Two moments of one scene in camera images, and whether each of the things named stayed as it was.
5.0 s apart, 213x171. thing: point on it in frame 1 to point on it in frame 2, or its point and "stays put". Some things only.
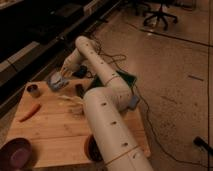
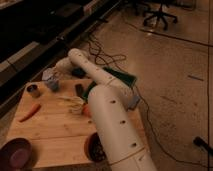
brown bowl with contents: x=92 y=150 stays put
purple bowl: x=16 y=155 stays put
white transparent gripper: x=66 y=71 to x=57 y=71
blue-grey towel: x=56 y=80 to x=47 y=73
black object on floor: x=200 y=142 stays put
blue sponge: x=134 y=101 stays put
